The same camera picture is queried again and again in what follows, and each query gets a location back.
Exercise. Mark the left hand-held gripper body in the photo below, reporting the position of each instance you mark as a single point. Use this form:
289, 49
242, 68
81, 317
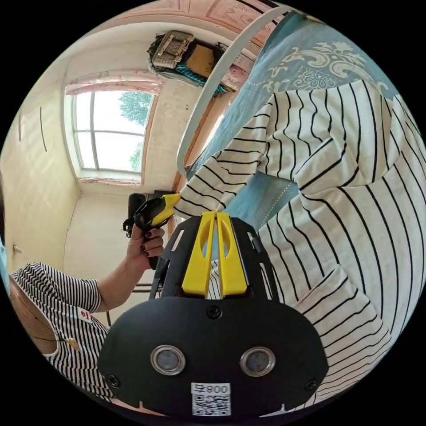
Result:
144, 213

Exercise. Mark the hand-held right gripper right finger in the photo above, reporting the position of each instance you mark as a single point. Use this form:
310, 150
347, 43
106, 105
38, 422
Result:
230, 259

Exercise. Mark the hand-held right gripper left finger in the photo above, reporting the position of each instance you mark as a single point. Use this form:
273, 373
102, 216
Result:
199, 259

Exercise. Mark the white striped shirt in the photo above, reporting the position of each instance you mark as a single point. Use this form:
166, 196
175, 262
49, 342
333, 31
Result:
332, 216

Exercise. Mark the person's left forearm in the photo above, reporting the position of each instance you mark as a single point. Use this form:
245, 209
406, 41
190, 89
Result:
116, 284

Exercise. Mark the person's left hand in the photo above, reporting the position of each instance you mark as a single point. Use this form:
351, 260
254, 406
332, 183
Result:
146, 248

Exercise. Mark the window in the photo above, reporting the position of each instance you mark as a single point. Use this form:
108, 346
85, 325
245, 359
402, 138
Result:
106, 133

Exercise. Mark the person's body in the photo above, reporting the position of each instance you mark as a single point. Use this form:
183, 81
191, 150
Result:
63, 319

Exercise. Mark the wooden cupboard with bags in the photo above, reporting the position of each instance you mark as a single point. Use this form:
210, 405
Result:
179, 53

